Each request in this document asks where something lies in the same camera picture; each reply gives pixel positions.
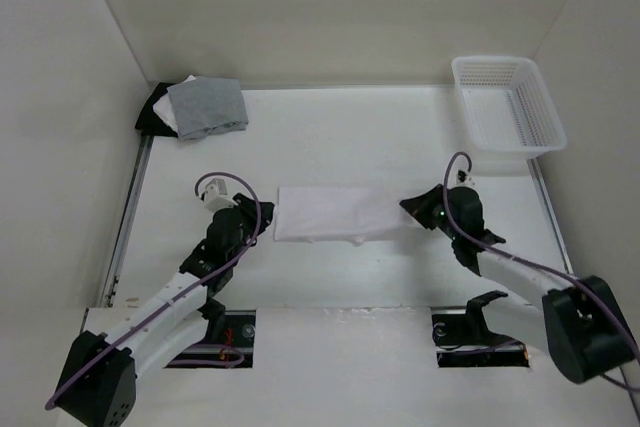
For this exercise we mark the folded white tank top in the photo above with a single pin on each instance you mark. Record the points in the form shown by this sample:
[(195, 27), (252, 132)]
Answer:
[(165, 108)]

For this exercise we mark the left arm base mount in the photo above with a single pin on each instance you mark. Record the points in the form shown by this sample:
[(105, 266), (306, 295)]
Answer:
[(228, 344)]

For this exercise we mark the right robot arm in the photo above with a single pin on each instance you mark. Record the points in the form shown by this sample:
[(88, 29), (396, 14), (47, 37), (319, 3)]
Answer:
[(576, 322)]

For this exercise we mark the folded grey tank top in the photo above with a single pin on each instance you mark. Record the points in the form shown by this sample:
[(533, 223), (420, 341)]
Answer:
[(208, 106)]

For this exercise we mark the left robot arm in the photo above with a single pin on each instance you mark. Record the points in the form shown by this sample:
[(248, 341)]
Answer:
[(98, 382)]

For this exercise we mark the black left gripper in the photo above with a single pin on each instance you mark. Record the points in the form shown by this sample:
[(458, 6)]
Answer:
[(245, 205)]

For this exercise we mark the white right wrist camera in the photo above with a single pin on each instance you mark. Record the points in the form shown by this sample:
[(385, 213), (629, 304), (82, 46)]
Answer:
[(463, 177)]

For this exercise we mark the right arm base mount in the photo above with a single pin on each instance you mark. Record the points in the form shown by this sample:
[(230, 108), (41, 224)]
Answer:
[(463, 340)]

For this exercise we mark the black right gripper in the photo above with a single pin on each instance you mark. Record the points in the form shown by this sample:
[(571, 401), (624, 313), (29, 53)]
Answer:
[(419, 206)]

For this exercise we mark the folded black tank top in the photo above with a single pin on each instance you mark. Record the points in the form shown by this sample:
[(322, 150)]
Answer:
[(148, 123)]

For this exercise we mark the white tank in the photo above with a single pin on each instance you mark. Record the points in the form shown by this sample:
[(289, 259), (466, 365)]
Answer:
[(351, 214), (165, 108)]

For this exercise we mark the white plastic basket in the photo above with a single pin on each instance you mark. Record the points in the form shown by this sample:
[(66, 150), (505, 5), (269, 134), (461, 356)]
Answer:
[(506, 108)]

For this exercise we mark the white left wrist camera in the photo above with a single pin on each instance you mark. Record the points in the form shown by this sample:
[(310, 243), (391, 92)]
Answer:
[(215, 195)]

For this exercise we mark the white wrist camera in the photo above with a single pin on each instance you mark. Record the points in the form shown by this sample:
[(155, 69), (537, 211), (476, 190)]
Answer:
[(463, 177), (215, 195)]

